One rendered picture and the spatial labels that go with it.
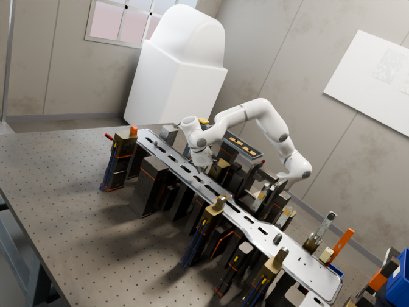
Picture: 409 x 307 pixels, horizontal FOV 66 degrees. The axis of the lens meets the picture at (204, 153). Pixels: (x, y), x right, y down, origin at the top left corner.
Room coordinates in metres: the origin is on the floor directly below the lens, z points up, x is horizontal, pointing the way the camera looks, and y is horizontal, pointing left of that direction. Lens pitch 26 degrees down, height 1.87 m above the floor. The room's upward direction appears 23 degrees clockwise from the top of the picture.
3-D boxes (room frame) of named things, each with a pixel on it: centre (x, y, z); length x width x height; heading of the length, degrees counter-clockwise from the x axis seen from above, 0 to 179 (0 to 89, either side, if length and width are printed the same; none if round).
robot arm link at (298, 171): (1.79, -0.55, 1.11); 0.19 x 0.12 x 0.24; 35
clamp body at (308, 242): (1.32, -0.67, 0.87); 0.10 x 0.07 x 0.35; 151
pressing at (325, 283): (1.39, -0.16, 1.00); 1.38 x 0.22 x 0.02; 61
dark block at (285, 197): (1.47, -0.48, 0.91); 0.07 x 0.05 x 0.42; 151
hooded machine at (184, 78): (3.84, 0.65, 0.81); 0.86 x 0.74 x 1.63; 147
